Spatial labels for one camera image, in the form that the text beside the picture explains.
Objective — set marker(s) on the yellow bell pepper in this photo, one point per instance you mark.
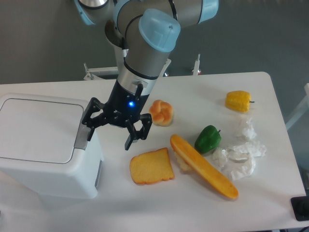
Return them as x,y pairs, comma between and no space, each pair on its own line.
238,100

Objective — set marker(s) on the black device at edge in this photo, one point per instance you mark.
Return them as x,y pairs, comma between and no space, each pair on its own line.
300,207

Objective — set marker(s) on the small bread piece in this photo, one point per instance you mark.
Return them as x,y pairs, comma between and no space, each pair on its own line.
184,167

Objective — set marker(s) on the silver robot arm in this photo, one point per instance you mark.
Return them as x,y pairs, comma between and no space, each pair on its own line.
143,32

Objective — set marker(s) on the white plastic trash can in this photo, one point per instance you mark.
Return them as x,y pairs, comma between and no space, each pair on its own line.
44,145

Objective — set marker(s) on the crumpled white paper large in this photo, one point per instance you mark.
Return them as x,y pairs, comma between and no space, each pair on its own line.
241,159

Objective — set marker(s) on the toast bread slice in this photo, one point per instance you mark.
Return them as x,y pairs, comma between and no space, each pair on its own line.
151,167

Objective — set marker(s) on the white frame at right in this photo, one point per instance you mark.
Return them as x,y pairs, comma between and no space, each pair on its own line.
300,109

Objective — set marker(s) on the crumpled white paper upper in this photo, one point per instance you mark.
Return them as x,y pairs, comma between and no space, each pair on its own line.
245,129

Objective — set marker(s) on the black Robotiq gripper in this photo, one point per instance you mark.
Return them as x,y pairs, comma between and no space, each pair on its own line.
122,109

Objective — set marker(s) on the long orange baguette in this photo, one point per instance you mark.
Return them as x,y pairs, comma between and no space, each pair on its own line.
210,174

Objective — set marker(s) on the small crumpled paper ball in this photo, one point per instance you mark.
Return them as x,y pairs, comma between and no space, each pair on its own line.
220,156

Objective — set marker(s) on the green bell pepper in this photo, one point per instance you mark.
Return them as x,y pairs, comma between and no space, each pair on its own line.
208,139

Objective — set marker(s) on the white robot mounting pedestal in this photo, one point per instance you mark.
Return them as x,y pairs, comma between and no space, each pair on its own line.
113,70

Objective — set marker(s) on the knotted bread roll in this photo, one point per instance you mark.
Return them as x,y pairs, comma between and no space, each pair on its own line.
162,113

